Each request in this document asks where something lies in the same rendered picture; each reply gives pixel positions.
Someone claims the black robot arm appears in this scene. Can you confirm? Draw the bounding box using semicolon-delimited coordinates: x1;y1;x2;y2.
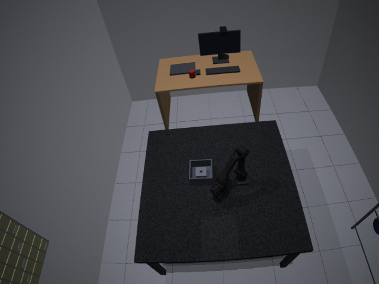
211;146;249;196

